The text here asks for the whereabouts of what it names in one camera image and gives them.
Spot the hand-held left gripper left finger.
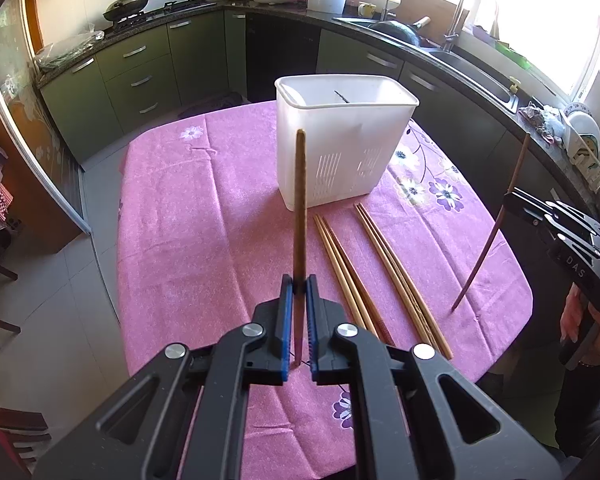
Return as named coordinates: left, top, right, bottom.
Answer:
left=32, top=274, right=297, bottom=480

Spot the wooden cutting board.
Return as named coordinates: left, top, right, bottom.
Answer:
left=390, top=0, right=461, bottom=48

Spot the white plastic utensil holder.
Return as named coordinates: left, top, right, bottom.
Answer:
left=274, top=75, right=421, bottom=211

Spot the white plate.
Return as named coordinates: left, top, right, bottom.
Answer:
left=567, top=110, right=600, bottom=156

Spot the green plastic tray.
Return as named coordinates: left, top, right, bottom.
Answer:
left=495, top=40, right=533, bottom=69

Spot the brown wooden chopstick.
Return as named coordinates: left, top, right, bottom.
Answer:
left=292, top=129, right=308, bottom=366
left=313, top=215, right=381, bottom=336
left=358, top=202, right=454, bottom=361
left=319, top=213, right=397, bottom=347
left=451, top=133, right=532, bottom=312
left=354, top=204, right=441, bottom=351

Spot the plastic bag of greens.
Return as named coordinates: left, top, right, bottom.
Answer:
left=32, top=30, right=105, bottom=72

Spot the person's dark clothing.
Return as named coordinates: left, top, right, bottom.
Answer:
left=554, top=360, right=600, bottom=461

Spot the floral glass sliding door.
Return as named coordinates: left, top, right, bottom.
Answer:
left=0, top=0, right=93, bottom=236

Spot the steel kitchen faucet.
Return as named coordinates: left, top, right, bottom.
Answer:
left=442, top=0, right=488, bottom=53

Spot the steel kitchen sink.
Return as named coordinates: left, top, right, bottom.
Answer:
left=332, top=16, right=521, bottom=111

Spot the black wok with lid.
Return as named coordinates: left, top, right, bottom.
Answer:
left=102, top=0, right=150, bottom=23

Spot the dark floor mat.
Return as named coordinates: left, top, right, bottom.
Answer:
left=177, top=91, right=248, bottom=121

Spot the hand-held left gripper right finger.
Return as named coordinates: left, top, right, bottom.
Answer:
left=306, top=275, right=563, bottom=480

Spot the dish rack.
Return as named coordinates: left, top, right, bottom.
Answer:
left=562, top=101, right=600, bottom=187

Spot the dark stone countertop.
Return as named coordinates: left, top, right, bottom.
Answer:
left=35, top=0, right=600, bottom=211

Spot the green kitchen base cabinet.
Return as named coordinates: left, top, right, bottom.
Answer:
left=39, top=10, right=596, bottom=241

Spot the person's right hand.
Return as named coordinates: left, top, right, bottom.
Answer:
left=560, top=284, right=588, bottom=346

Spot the pink floral tablecloth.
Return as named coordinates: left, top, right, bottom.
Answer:
left=115, top=99, right=535, bottom=480

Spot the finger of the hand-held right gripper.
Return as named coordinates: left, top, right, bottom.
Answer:
left=503, top=187, right=600, bottom=261

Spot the black gas stove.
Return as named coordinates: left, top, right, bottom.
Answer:
left=105, top=0, right=218, bottom=31

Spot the crumpled dish rag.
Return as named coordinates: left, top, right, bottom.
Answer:
left=517, top=101, right=566, bottom=147

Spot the kitchen window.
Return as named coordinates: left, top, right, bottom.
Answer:
left=367, top=0, right=600, bottom=111

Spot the black wok with wooden handle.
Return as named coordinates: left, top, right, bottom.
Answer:
left=369, top=16, right=433, bottom=46

